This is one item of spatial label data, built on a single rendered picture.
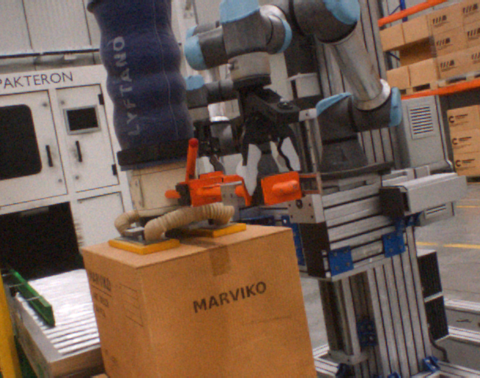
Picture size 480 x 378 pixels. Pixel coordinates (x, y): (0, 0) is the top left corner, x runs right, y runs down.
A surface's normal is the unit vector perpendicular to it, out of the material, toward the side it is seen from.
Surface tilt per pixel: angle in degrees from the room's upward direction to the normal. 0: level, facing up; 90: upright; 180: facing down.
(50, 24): 90
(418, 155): 90
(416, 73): 90
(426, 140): 90
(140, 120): 74
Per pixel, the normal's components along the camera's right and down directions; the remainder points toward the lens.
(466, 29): -0.85, 0.18
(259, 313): 0.44, -0.02
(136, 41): 0.11, -0.20
